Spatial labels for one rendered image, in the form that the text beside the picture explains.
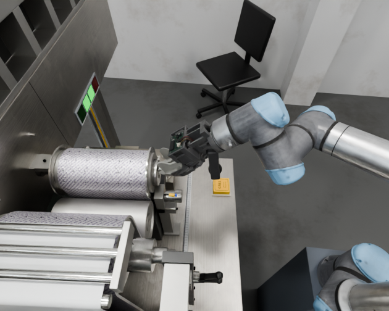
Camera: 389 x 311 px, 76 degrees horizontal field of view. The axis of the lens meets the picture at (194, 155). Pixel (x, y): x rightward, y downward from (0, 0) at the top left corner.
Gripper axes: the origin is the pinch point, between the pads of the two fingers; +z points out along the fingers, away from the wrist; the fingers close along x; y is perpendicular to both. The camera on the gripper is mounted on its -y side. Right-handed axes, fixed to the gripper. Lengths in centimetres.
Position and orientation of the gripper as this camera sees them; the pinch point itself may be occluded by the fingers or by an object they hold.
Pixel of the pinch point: (165, 169)
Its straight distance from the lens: 70.1
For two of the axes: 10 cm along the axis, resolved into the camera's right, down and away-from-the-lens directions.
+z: -7.7, 3.6, 5.3
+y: -6.4, -4.8, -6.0
